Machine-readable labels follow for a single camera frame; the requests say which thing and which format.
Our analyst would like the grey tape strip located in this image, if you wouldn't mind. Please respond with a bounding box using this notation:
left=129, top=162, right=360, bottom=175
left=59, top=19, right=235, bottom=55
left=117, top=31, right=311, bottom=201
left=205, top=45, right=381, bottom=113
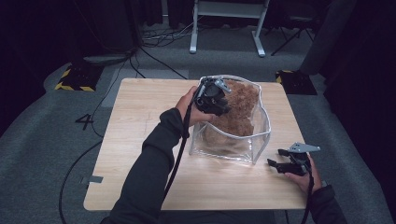
left=80, top=175, right=104, bottom=185

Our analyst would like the clear plastic storage bag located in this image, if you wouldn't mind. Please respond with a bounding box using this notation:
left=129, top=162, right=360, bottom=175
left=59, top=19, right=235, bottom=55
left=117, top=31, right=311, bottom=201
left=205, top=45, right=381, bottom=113
left=188, top=74, right=272, bottom=166

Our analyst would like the black tripod stand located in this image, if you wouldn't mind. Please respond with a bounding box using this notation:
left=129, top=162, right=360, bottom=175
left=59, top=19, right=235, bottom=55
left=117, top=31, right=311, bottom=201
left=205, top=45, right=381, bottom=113
left=270, top=15, right=316, bottom=57

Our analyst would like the bundle of floor cables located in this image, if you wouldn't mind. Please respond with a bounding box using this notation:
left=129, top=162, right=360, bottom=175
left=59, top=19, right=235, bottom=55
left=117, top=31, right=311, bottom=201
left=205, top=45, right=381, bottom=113
left=141, top=15, right=204, bottom=49

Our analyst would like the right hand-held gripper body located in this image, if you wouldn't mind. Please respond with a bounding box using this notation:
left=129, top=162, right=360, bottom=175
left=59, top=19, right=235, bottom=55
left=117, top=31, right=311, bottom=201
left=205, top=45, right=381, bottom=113
left=286, top=142, right=321, bottom=177

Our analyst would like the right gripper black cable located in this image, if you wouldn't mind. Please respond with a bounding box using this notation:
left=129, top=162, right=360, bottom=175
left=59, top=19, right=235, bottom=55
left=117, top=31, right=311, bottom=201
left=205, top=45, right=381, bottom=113
left=299, top=160, right=316, bottom=224

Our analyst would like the grey curtain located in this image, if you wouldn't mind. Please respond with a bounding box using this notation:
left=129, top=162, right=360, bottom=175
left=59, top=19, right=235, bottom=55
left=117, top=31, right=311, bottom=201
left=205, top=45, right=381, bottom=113
left=299, top=0, right=358, bottom=76

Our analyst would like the black yellow striped base plate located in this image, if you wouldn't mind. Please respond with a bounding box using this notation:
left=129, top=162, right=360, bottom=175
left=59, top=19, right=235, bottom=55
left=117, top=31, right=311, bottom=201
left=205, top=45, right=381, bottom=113
left=54, top=63, right=105, bottom=92
left=275, top=69, right=318, bottom=96

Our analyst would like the long black floor cable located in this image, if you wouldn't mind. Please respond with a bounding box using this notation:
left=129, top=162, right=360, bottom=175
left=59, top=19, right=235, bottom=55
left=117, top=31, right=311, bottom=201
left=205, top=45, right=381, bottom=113
left=58, top=49, right=139, bottom=224

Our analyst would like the brown teddy bear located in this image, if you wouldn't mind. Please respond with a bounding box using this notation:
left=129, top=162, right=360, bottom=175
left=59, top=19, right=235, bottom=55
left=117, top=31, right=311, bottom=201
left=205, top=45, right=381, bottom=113
left=201, top=78, right=262, bottom=154

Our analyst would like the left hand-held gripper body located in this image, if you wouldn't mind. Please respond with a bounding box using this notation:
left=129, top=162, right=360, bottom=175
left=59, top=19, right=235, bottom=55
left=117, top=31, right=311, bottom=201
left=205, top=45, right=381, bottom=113
left=193, top=77, right=233, bottom=114

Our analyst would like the person's left hand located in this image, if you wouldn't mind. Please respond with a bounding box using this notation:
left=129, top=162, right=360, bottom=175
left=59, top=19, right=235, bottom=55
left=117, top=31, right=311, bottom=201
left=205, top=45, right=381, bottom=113
left=175, top=86, right=217, bottom=127

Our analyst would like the grey stand base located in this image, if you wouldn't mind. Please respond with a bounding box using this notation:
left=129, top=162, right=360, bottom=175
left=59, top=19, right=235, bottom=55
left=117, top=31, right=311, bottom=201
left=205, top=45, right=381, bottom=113
left=81, top=52, right=134, bottom=67

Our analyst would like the person's right hand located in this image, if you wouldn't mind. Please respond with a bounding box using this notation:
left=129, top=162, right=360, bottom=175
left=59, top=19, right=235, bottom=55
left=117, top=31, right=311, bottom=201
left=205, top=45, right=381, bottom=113
left=284, top=153, right=323, bottom=195

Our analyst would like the white metal stand frame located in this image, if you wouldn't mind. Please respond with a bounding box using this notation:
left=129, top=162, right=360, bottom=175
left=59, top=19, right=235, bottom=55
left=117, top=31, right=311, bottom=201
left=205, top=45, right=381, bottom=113
left=189, top=0, right=271, bottom=58

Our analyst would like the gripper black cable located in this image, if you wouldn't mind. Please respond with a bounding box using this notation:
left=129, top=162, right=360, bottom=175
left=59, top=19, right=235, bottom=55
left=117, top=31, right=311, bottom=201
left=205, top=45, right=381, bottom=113
left=161, top=85, right=205, bottom=204
left=299, top=160, right=316, bottom=224

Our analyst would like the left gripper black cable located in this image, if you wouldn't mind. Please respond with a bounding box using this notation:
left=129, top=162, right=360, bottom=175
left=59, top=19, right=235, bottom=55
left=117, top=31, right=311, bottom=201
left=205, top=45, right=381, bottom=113
left=161, top=85, right=205, bottom=204

